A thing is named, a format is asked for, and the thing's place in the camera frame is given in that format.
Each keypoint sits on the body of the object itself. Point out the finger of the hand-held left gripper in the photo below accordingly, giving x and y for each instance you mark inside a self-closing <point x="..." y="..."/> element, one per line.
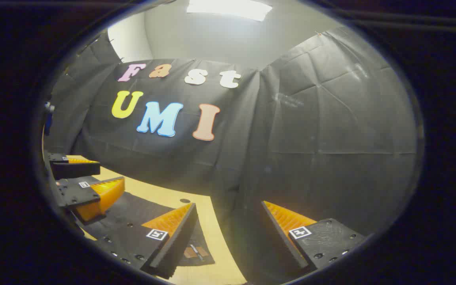
<point x="73" y="194"/>
<point x="75" y="168"/>

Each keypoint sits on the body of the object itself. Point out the dark grey jeans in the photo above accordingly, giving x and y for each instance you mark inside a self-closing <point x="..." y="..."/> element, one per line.
<point x="137" y="208"/>

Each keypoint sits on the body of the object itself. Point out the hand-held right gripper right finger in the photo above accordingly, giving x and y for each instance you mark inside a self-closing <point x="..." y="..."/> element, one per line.
<point x="281" y="241"/>

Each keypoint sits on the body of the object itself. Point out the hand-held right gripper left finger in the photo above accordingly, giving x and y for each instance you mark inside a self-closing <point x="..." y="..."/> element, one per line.
<point x="176" y="245"/>

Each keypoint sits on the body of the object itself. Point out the black backdrop cloth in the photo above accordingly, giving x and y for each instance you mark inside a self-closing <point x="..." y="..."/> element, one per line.
<point x="291" y="138"/>

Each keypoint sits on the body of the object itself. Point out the ceiling light panel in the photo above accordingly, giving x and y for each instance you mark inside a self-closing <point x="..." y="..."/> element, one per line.
<point x="228" y="8"/>

